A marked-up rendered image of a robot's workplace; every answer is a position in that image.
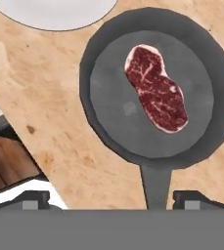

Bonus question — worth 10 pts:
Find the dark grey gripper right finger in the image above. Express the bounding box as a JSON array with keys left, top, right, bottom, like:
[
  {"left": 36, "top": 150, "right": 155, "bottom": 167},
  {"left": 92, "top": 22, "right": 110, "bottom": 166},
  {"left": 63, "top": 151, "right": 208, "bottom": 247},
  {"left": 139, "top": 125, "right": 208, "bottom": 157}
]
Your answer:
[{"left": 172, "top": 189, "right": 224, "bottom": 211}]

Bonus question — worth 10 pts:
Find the white round plate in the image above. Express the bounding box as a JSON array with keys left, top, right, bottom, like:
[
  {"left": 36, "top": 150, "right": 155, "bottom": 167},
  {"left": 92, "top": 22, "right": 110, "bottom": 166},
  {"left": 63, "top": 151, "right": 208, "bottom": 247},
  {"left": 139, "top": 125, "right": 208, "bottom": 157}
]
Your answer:
[{"left": 0, "top": 0, "right": 118, "bottom": 32}]

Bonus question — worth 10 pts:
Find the dark grey frying pan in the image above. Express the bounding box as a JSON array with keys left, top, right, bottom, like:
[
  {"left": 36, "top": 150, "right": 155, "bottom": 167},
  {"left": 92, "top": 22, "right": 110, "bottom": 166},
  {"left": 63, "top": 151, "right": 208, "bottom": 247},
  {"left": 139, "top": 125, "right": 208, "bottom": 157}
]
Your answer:
[{"left": 78, "top": 7, "right": 224, "bottom": 211}]

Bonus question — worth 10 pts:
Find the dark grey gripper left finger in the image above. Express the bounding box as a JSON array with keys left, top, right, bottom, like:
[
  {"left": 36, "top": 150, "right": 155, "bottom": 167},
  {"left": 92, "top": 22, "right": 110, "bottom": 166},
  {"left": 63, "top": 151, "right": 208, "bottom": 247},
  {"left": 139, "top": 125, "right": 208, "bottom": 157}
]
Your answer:
[{"left": 0, "top": 189, "right": 51, "bottom": 211}]

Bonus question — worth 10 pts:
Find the raw red steak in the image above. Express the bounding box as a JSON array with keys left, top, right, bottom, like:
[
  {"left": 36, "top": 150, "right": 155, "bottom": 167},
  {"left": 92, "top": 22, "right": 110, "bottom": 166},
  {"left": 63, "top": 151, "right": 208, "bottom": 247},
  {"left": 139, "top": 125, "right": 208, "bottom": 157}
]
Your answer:
[{"left": 124, "top": 44, "right": 190, "bottom": 135}]

